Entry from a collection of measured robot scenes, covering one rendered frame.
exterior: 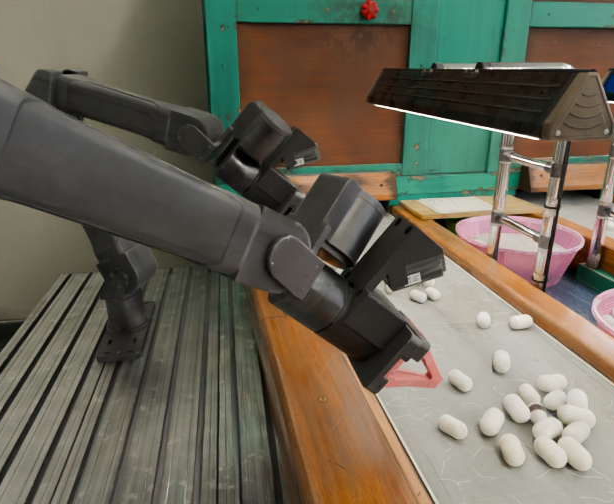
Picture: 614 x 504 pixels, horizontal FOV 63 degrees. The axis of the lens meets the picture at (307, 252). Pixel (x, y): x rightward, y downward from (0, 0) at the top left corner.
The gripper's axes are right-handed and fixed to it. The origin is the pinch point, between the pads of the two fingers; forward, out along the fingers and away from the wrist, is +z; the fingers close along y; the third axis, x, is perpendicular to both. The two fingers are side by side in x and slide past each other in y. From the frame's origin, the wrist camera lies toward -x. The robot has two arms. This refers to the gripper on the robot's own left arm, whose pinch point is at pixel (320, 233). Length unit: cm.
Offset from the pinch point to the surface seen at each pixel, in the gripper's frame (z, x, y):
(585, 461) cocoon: 18.9, -2.4, -44.3
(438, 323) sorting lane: 19.8, -1.2, -12.7
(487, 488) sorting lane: 12.3, 5.3, -44.0
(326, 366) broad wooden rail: 2.3, 10.3, -24.6
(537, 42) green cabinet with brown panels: 32, -69, 50
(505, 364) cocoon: 20.3, -3.7, -27.5
